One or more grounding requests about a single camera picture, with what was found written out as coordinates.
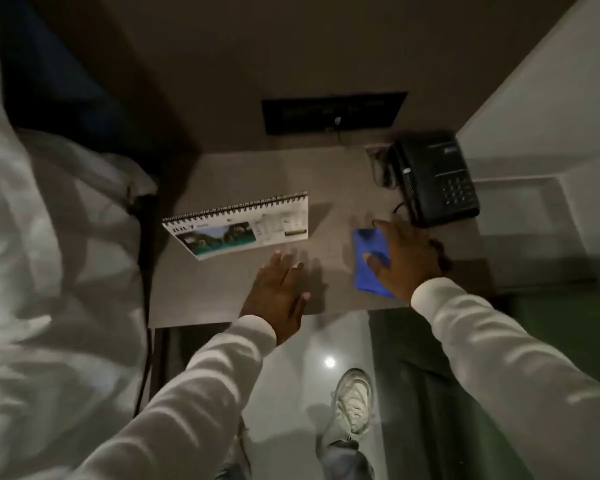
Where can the person's left hand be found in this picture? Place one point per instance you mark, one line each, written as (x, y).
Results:
(275, 297)

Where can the person's right hand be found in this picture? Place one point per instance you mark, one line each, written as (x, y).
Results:
(405, 259)

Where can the blue cleaning cloth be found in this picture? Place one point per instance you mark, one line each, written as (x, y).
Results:
(367, 274)

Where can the white spiral desk calendar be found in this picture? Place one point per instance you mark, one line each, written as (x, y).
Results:
(240, 229)

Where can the person's right forearm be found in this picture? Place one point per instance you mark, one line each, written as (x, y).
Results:
(520, 384)

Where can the person's left forearm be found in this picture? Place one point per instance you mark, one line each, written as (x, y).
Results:
(180, 414)

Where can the white sneaker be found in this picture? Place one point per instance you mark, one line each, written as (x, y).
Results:
(354, 399)

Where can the blue jeans leg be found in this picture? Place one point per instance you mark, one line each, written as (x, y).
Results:
(345, 462)

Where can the white bedding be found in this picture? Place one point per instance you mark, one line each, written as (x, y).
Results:
(45, 274)

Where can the dark blue headboard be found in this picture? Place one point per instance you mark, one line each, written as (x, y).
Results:
(55, 79)

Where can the black wall socket panel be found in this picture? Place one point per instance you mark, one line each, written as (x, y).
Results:
(330, 112)

